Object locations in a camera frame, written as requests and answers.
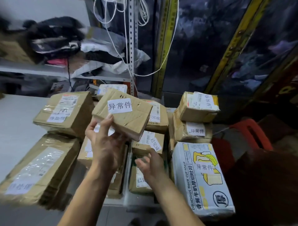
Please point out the person's right hand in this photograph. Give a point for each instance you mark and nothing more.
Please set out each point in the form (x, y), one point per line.
(153, 168)

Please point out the person's left hand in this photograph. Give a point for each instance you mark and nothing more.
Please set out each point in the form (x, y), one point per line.
(106, 149)

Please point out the person's left thumb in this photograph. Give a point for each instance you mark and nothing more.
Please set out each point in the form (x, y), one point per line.
(106, 125)

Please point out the person's right thumb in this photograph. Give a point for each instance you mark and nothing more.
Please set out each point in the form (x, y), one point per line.
(153, 154)

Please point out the small cardboard box white label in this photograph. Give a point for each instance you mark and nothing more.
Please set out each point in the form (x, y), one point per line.
(127, 116)

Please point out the person's left forearm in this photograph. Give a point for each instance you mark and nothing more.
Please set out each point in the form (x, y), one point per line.
(88, 200)

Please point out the person's right forearm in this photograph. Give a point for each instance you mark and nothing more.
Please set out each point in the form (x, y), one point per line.
(174, 204)

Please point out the pile of brown taped parcels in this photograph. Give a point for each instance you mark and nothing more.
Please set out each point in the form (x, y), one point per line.
(65, 111)

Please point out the white printed toast carton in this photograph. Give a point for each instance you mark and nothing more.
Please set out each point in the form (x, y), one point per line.
(202, 184)

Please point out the pink cloth item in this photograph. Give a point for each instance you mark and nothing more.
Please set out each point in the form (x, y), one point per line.
(57, 62)

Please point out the white plastic bags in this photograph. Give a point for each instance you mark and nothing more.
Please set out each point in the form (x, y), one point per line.
(104, 44)

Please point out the grey metal shelf rack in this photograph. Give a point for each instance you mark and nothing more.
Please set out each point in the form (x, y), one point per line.
(131, 46)

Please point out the red plastic stool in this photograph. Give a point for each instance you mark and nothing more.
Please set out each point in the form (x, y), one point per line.
(249, 132)

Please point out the yellow upright strip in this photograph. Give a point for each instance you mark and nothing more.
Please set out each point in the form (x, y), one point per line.
(165, 46)

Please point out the black clothing bundle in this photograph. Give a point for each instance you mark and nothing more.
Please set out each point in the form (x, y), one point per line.
(54, 35)

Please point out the dark plastic curtain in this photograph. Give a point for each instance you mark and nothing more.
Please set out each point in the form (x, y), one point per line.
(200, 51)

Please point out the yellow slanted strip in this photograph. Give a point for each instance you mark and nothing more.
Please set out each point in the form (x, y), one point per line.
(235, 44)

